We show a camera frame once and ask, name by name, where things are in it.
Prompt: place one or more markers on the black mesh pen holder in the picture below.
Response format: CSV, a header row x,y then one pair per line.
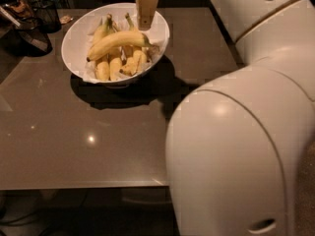
x,y
46,12

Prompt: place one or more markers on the black mesh desk tray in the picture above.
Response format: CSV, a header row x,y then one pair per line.
x,y
35,42

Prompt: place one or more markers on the white bowl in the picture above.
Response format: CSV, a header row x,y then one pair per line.
x,y
123,65

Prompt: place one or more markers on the small wrapped candy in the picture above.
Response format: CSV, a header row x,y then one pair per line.
x,y
65,20

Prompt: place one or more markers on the brown item on tray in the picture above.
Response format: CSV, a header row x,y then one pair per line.
x,y
20,9

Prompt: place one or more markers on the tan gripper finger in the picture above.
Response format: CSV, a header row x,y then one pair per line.
x,y
145,13

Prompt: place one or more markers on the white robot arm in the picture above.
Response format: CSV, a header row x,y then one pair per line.
x,y
233,145

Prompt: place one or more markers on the large top yellow banana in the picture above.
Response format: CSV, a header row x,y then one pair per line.
x,y
117,39

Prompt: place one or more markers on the yellow banana bunch in bowl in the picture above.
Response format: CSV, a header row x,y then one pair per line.
x,y
113,63

